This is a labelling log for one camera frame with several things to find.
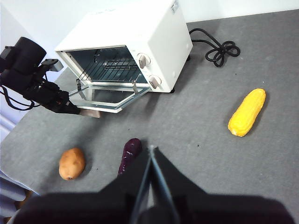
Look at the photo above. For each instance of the white toaster oven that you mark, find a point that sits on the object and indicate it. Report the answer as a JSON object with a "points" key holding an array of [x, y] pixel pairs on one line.
{"points": [[140, 30]]}

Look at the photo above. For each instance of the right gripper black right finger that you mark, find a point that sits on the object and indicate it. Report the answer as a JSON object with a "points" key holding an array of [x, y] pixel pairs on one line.
{"points": [[210, 210]]}

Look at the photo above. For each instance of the yellow corn cob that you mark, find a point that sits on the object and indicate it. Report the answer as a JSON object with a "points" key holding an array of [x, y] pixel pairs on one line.
{"points": [[247, 112]]}

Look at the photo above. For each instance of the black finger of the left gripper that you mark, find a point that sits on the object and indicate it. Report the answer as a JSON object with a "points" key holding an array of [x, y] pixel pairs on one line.
{"points": [[72, 110]]}

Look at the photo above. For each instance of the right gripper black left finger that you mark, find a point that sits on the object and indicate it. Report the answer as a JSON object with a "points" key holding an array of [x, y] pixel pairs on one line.
{"points": [[93, 207]]}

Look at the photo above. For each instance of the beige oven knob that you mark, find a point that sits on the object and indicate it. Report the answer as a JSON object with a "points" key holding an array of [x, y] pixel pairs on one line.
{"points": [[154, 81], [143, 60]]}

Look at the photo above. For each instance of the pale grey table frame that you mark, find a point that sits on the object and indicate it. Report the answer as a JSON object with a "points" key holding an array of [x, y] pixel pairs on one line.
{"points": [[9, 186]]}

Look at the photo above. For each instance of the purple eggplant green stem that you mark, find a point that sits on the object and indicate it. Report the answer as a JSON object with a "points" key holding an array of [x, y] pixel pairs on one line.
{"points": [[129, 151]]}

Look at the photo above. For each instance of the brown potato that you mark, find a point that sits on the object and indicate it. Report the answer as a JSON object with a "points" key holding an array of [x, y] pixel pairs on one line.
{"points": [[71, 163]]}

